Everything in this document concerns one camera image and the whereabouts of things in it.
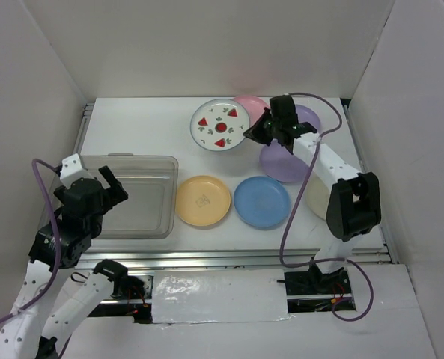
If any watermelon pattern white plate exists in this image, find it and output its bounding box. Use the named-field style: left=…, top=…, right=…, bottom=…
left=189, top=99, right=250, bottom=152

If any blue plate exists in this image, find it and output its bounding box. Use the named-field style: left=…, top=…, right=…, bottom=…
left=233, top=176, right=291, bottom=230

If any yellow plate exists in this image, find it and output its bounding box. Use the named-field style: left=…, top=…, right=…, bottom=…
left=175, top=175, right=231, bottom=227

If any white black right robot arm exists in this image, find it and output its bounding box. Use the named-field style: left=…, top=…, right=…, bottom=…
left=243, top=93, right=381, bottom=293

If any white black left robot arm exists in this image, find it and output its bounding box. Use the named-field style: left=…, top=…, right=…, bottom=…
left=0, top=160, right=130, bottom=358

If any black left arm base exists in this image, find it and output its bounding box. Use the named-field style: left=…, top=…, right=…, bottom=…
left=90, top=272, right=155, bottom=322

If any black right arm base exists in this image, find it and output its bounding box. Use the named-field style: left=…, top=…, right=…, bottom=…
left=276, top=265, right=351, bottom=297

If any clear plastic bin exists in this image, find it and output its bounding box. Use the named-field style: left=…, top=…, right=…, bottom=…
left=81, top=155, right=178, bottom=239

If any purple plate near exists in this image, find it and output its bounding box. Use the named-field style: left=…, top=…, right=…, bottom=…
left=259, top=141, right=308, bottom=183

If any purple plate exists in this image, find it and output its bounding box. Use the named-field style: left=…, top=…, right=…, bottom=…
left=295, top=104, right=321, bottom=132
left=259, top=141, right=308, bottom=183

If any purple plate far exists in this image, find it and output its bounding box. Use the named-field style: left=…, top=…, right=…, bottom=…
left=295, top=104, right=321, bottom=132

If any pink plate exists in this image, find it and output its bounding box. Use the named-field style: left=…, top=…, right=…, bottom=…
left=232, top=95, right=269, bottom=125

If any cream plate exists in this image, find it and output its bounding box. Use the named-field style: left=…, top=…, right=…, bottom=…
left=304, top=174, right=330, bottom=221

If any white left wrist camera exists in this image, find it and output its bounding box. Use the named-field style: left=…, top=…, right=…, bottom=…
left=59, top=153, right=93, bottom=188

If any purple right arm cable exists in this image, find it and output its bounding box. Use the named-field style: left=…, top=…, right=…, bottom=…
left=279, top=91, right=375, bottom=323

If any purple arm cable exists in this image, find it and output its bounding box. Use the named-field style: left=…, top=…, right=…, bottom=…
left=279, top=91, right=375, bottom=323
left=0, top=158, right=76, bottom=359

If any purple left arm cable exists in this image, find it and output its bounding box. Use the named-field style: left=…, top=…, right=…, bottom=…
left=0, top=158, right=76, bottom=359

